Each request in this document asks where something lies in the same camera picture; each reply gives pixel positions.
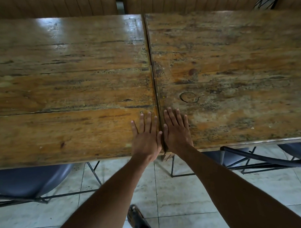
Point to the person's right middle finger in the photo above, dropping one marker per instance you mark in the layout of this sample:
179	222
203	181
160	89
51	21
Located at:
174	117

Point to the person's right little finger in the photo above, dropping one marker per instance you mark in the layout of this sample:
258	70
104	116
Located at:
187	123

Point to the person's left little finger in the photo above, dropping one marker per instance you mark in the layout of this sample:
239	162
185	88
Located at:
135	128

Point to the person's right thumb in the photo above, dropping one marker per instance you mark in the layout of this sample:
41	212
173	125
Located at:
165	134

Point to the person's left forearm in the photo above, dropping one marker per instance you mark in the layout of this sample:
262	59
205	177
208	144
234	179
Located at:
114	195

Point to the person's left hand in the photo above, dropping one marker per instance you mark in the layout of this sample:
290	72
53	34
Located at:
146	142

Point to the person's left middle finger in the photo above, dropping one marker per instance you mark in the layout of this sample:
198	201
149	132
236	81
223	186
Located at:
149	122

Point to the person's left thumb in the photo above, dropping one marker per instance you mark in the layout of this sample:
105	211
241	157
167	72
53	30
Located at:
159	140

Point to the black metal table leg frame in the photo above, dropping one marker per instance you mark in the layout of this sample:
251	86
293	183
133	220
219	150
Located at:
172	169

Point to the blue chair with metal frame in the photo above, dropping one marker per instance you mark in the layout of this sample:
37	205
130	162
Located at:
29	181
230	156
296	150

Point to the black sandal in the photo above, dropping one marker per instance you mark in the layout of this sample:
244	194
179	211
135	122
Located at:
138	220

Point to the person's right hand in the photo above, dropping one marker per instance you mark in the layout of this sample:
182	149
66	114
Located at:
177	138

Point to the person's right forearm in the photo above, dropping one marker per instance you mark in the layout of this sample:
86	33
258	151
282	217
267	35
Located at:
229	188

